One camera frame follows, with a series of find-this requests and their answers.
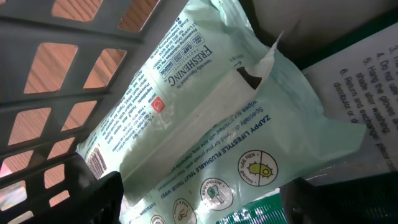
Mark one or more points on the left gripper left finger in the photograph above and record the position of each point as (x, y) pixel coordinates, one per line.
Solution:
(98, 203)

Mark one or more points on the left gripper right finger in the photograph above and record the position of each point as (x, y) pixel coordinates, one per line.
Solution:
(366, 200)

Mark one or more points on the light green wipes pack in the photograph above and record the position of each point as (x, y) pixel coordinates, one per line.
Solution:
(213, 120)

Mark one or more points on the grey plastic mesh basket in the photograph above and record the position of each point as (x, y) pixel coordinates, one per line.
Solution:
(60, 187)

